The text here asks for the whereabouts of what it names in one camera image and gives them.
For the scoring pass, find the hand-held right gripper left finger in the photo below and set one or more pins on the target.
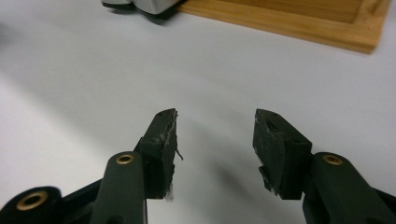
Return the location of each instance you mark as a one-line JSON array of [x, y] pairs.
[[158, 155]]

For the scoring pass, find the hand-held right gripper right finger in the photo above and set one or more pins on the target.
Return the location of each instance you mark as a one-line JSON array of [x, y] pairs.
[[283, 155]]

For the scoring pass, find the wooden three-tier shoe rack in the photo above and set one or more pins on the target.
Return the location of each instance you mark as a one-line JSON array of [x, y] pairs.
[[280, 28]]

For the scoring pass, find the white table mat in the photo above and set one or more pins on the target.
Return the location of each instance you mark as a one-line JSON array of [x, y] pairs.
[[77, 77]]

